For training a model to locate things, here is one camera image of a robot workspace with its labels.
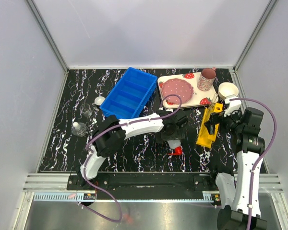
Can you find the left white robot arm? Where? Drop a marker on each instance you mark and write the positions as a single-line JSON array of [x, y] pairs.
[[111, 134]]

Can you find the strawberry print tray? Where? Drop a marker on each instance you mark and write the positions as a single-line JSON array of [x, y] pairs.
[[200, 98]]

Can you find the glass test tube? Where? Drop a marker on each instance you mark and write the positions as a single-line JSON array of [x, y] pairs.
[[214, 100]]

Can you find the yellow test tube rack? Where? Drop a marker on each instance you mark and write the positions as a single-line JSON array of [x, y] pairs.
[[204, 139]]

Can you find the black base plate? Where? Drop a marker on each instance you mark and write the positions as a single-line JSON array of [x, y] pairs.
[[147, 186]]

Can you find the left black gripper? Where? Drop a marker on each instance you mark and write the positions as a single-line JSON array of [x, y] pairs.
[[178, 134]]

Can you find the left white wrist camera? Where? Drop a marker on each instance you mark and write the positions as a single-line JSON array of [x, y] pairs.
[[164, 111]]

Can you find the pink ghost print mug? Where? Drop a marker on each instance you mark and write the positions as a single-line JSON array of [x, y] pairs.
[[206, 79]]

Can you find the white ceramic bowl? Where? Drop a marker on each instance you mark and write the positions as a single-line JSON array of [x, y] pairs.
[[227, 89]]

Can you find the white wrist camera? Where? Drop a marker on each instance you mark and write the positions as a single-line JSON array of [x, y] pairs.
[[233, 102], [164, 111]]

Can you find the glass flask with stopper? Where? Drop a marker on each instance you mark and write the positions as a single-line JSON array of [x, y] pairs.
[[79, 129]]

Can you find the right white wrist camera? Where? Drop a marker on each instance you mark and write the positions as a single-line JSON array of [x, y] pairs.
[[233, 102]]

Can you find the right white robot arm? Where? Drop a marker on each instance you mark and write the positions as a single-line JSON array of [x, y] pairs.
[[240, 209]]

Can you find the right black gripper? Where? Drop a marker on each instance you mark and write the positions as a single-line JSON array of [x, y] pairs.
[[220, 118]]

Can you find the blue compartment bin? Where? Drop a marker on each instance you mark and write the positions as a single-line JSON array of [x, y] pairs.
[[129, 96]]

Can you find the pink polka dot plate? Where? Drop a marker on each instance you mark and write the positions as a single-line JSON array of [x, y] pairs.
[[177, 87]]

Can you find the small glass beaker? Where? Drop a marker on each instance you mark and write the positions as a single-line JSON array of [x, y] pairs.
[[86, 110]]

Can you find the small white dish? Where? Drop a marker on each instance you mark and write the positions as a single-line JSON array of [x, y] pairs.
[[99, 100]]

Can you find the white wash bottle red cap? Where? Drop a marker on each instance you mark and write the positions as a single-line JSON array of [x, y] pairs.
[[175, 145]]

